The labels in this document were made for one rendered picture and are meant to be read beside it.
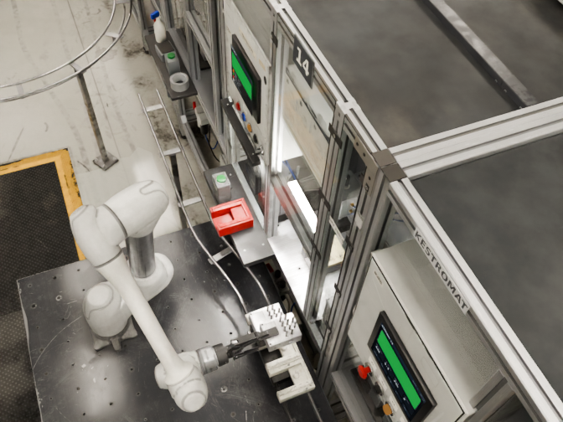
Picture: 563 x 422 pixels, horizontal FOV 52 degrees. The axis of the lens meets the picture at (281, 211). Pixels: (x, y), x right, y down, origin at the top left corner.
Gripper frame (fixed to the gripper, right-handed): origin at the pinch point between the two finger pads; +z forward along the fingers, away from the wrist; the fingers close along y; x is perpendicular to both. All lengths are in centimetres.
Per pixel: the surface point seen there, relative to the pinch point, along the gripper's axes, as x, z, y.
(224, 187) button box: 72, 8, -3
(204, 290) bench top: 45, -12, -36
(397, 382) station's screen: -45, 15, 54
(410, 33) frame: 29, 51, 97
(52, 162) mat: 208, -69, -103
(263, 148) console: 52, 18, 39
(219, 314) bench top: 31.7, -9.8, -36.0
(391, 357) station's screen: -40, 15, 59
